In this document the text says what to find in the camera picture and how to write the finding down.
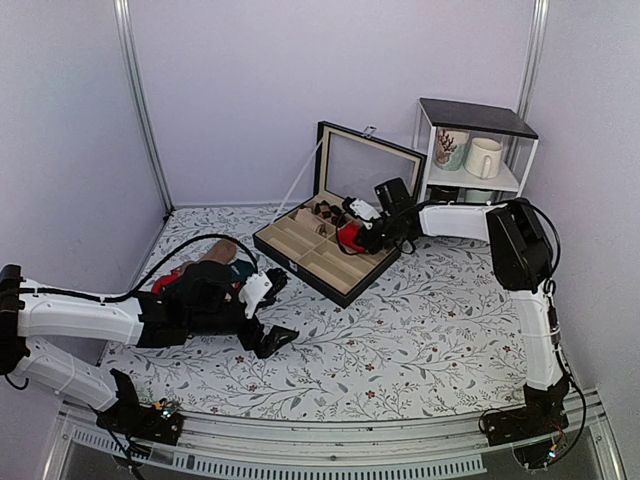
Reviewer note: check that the red and beige sock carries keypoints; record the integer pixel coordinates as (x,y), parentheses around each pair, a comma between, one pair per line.
(346,237)

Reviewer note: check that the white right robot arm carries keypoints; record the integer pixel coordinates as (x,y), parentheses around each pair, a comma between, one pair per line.
(523,261)

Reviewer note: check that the dark green sock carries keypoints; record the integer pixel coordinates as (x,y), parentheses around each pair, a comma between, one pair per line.
(241,270)

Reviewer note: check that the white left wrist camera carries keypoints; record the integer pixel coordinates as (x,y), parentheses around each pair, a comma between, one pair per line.
(252,292)

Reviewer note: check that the slotted aluminium front rail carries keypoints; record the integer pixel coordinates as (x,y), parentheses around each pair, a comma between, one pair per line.
(453,447)

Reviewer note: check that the cream ribbed mug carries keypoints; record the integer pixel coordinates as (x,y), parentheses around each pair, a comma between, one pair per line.
(484,158)

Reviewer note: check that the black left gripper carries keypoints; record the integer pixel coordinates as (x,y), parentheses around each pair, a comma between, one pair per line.
(251,341)

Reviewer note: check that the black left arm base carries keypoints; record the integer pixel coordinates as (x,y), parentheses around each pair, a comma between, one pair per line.
(160,422)

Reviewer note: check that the dark brown rolled sock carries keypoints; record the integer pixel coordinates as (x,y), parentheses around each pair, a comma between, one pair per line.
(330,213)

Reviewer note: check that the left aluminium frame post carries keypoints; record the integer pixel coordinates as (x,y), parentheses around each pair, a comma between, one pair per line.
(132,68)

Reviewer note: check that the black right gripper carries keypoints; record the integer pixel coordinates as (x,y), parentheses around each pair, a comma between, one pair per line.
(375,245)

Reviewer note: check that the pale green cup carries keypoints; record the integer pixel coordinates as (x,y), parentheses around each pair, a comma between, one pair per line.
(478,196)

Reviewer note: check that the black compartment storage box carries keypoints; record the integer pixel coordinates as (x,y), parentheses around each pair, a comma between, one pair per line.
(346,163)

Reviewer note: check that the floral patterned table mat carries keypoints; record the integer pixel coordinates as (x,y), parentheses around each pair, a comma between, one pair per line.
(435,335)

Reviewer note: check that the beige rolled sock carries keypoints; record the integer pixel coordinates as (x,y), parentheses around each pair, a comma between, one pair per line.
(305,217)

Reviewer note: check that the red sock in pile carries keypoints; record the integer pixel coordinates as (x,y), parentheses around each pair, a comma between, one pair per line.
(161,283)

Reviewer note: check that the right aluminium frame post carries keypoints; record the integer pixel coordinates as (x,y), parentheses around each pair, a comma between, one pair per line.
(533,56)

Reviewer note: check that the white two-tier shelf rack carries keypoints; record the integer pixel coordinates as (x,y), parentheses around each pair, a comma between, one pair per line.
(518,139)

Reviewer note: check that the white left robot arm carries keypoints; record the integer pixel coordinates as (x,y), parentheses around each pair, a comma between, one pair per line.
(31,312)

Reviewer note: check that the aluminium frame post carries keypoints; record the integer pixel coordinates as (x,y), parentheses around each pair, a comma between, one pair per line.
(132,68)
(533,56)

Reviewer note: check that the coral pattern mug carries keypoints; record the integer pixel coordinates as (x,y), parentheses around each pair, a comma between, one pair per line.
(451,147)

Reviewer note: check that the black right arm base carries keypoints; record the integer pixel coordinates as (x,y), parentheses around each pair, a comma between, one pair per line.
(543,414)

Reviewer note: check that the black mug with text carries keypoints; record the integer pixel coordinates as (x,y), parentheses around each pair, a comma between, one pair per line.
(443,193)

